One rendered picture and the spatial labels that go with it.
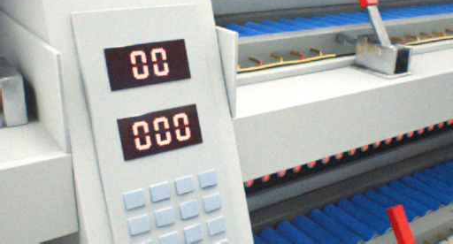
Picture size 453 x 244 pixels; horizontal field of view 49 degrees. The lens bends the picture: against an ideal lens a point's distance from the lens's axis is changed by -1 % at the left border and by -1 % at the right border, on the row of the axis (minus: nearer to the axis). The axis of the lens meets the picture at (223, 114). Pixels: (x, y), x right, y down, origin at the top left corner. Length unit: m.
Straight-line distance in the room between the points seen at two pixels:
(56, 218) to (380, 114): 0.24
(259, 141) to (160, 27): 0.09
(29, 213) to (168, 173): 0.07
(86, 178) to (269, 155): 0.12
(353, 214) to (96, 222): 0.33
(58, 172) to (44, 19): 0.07
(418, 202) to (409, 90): 0.20
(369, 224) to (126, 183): 0.32
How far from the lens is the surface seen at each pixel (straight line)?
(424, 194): 0.59
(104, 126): 0.25
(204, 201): 0.28
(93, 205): 0.26
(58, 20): 0.26
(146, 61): 0.26
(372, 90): 0.37
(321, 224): 0.51
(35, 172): 0.25
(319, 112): 0.34
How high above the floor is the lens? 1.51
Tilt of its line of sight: 3 degrees down
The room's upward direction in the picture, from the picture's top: 10 degrees counter-clockwise
